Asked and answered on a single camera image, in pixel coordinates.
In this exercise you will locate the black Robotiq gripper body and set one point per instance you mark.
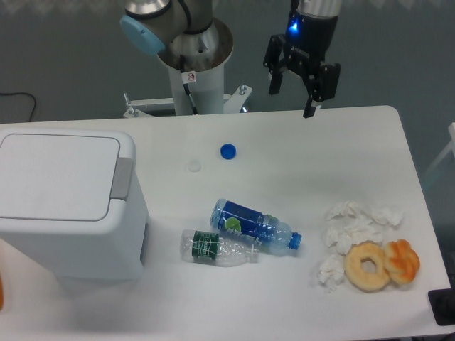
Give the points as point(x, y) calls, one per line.
point(308, 36)

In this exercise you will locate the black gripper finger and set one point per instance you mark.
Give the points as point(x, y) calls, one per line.
point(321, 87)
point(276, 60)

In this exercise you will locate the white push-lid trash can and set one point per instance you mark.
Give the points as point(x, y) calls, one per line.
point(71, 201)

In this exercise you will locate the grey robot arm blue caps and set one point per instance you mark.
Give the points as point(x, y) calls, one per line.
point(194, 46)

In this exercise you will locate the blue bottle cap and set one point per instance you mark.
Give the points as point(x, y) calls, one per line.
point(228, 151)

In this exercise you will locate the crumpled white tissue upper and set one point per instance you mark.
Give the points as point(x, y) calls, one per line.
point(344, 209)

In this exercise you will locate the crumpled white tissue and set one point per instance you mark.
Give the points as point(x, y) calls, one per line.
point(386, 216)
point(347, 235)
point(331, 273)
point(344, 209)

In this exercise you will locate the white bottle cap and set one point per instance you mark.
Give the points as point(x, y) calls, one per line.
point(194, 166)

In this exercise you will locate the crumpled white tissue right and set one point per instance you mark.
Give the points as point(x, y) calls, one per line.
point(386, 216)

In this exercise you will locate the crumpled white tissue middle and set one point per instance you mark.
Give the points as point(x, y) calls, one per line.
point(347, 235)

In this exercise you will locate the blue label plastic bottle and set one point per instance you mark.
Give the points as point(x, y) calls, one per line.
point(247, 225)

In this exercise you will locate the crumpled white tissue lower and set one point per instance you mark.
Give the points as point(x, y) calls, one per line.
point(331, 273)

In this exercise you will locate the orange glazed twisted bread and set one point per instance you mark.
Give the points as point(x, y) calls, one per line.
point(401, 261)

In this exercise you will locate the green label clear bottle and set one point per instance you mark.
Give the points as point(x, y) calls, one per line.
point(211, 249)

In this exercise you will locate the black device at edge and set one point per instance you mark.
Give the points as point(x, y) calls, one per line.
point(442, 305)

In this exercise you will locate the orange object at edge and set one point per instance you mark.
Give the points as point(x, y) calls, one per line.
point(2, 294)

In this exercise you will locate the white metal base frame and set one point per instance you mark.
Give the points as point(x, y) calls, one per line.
point(149, 104)

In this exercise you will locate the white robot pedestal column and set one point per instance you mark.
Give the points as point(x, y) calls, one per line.
point(197, 92)

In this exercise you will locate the white frame at right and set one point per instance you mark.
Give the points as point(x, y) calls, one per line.
point(443, 159)

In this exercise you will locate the plain ring donut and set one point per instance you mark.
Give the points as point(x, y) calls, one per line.
point(364, 266)

